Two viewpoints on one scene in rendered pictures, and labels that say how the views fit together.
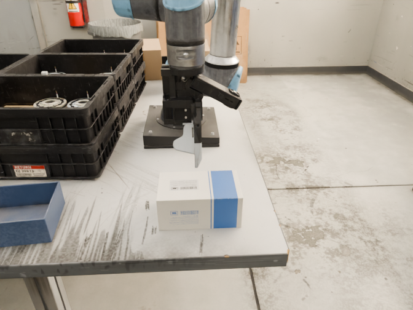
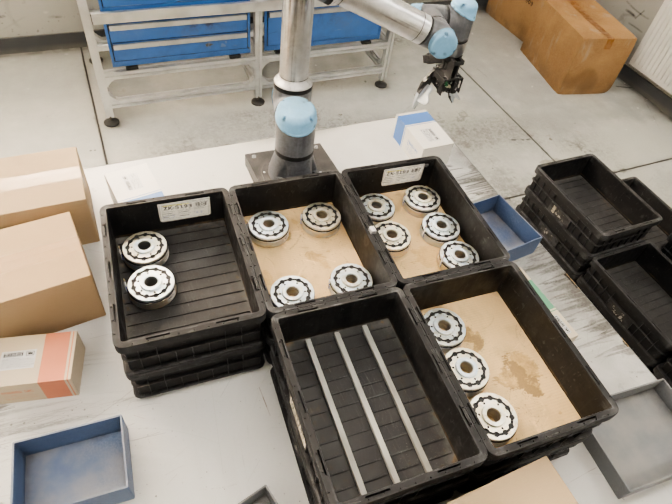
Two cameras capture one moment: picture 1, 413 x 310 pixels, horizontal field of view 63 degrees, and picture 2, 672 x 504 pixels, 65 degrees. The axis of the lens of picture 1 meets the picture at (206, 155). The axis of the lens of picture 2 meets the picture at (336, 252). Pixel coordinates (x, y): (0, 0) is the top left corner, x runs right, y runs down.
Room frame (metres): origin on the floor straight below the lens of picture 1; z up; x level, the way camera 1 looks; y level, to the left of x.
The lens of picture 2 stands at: (1.59, 1.30, 1.84)
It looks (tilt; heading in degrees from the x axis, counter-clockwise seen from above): 49 degrees down; 243
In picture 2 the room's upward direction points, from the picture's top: 9 degrees clockwise
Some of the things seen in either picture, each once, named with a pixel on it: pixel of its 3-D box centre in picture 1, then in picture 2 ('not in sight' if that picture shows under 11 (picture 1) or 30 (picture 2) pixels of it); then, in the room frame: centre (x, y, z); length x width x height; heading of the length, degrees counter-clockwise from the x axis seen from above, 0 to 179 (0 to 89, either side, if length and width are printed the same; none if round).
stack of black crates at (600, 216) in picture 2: not in sight; (571, 232); (0.02, 0.28, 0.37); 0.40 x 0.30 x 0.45; 93
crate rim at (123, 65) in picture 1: (71, 66); (308, 236); (1.27, 0.51, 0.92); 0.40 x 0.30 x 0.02; 90
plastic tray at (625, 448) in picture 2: not in sight; (642, 434); (0.64, 1.13, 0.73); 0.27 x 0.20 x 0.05; 178
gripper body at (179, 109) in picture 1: (184, 93); (447, 71); (0.68, 0.05, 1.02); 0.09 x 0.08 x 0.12; 93
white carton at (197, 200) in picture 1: (199, 198); (421, 139); (0.68, 0.02, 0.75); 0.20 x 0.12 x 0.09; 93
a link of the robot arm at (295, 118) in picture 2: not in sight; (295, 125); (1.17, 0.08, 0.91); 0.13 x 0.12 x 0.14; 78
